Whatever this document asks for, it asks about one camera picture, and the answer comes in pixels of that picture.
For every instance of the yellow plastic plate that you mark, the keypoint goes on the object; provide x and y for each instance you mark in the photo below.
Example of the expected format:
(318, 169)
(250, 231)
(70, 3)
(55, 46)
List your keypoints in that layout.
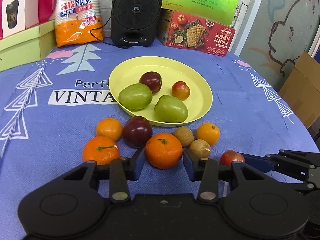
(129, 72)

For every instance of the paper cups orange package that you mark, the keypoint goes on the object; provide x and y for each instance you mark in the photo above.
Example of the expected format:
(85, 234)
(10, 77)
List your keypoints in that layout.
(78, 22)

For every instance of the pink coffee cup box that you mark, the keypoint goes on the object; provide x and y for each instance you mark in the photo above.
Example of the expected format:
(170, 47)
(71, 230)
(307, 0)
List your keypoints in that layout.
(18, 15)

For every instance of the brown kiwi fruit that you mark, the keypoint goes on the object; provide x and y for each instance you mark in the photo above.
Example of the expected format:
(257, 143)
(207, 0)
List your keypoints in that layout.
(200, 149)
(184, 135)

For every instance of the light green shoe box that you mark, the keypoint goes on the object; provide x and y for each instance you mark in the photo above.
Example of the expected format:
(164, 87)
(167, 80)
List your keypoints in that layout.
(27, 46)

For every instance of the green mango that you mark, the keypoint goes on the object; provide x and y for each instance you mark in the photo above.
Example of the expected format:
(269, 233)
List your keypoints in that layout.
(136, 96)
(170, 109)

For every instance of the black speaker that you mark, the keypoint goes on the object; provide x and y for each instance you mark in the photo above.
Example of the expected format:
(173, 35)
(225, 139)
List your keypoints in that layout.
(134, 22)

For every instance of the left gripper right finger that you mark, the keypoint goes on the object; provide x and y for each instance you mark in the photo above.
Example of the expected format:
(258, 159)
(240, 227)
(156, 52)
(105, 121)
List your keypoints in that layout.
(262, 164)

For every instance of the dark plum front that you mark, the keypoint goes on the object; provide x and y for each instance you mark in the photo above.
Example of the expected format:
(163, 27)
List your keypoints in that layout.
(153, 80)

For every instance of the large orange with stem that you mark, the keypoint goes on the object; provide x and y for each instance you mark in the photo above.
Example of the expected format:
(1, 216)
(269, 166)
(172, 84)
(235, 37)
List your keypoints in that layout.
(103, 150)

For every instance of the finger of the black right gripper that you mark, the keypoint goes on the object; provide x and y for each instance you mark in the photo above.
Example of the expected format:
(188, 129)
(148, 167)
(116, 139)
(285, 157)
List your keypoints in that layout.
(206, 171)

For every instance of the brown cardboard box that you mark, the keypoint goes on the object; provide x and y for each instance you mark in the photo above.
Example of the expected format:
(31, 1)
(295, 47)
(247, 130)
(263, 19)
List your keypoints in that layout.
(301, 89)

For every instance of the red green small apple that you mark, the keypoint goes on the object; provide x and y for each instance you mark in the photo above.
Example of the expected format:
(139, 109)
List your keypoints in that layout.
(180, 90)

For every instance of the dark plum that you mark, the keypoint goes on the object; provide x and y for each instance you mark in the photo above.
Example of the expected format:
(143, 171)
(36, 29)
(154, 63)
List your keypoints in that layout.
(153, 80)
(137, 132)

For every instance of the red cracker box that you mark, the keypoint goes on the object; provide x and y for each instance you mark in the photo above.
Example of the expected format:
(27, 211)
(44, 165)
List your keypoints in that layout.
(184, 31)

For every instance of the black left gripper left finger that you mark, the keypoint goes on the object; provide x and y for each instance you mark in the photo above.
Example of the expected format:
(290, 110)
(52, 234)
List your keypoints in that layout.
(122, 170)

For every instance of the small orange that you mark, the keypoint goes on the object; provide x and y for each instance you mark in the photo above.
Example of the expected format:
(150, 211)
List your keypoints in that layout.
(208, 132)
(110, 128)

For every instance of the dark plum back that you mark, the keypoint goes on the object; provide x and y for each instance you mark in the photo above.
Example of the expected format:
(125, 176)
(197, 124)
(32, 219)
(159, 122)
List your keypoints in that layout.
(137, 132)

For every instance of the small orange right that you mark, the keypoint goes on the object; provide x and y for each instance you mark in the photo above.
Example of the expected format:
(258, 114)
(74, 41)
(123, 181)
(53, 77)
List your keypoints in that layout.
(208, 132)

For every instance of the small orange back left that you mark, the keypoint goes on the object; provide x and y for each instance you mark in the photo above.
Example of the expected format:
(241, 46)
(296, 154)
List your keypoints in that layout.
(110, 128)

